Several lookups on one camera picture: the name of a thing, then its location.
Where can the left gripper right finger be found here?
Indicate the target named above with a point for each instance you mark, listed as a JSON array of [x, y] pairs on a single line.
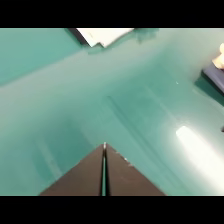
[[128, 180]]

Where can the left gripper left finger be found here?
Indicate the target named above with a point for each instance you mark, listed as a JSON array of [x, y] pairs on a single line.
[[83, 178]]

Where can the cream garment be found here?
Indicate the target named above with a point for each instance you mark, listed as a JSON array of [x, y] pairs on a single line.
[[220, 60]]

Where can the dark blue garment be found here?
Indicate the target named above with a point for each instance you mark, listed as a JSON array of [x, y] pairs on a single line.
[[215, 80]]

